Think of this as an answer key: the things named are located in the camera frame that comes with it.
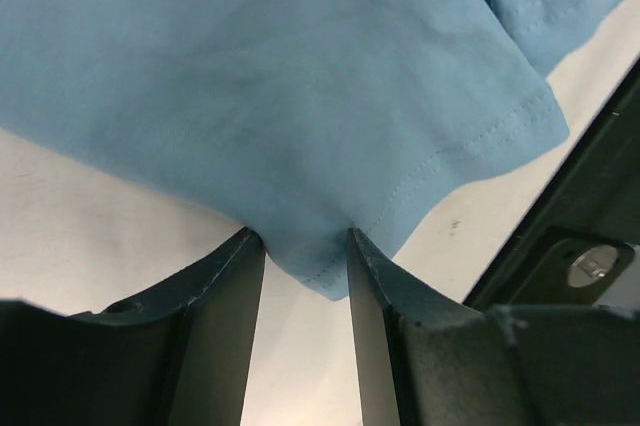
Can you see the light blue printed t-shirt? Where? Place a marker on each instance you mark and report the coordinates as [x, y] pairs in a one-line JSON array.
[[299, 119]]

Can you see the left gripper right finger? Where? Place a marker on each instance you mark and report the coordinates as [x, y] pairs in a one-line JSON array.
[[424, 359]]

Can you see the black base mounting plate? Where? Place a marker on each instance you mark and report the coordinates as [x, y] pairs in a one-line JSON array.
[[581, 232]]

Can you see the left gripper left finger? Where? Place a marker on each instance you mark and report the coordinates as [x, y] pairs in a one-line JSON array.
[[176, 353]]

